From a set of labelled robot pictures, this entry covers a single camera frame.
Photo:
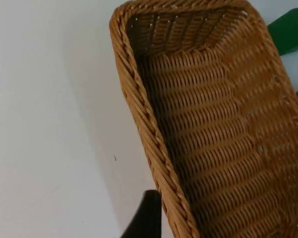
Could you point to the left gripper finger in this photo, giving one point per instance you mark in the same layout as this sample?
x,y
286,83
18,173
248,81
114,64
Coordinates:
x,y
146,218

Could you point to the pale brown wicker basket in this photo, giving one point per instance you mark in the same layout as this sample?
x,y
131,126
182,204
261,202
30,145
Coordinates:
x,y
213,129

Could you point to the green block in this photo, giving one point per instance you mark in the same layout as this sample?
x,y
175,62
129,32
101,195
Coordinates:
x,y
288,29

